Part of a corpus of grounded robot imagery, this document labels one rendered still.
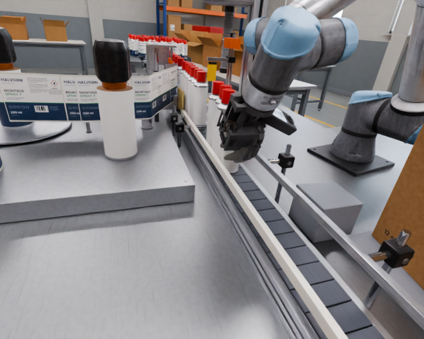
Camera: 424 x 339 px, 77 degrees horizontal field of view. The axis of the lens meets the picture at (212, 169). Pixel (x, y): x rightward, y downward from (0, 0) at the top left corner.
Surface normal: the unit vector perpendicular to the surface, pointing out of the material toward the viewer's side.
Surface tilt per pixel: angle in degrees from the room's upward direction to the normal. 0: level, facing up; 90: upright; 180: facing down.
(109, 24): 90
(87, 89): 90
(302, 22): 30
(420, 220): 90
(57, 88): 90
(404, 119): 112
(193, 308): 0
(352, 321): 0
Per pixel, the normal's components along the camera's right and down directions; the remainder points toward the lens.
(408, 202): -0.99, 0.00
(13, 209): 0.29, 0.47
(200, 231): 0.07, -0.88
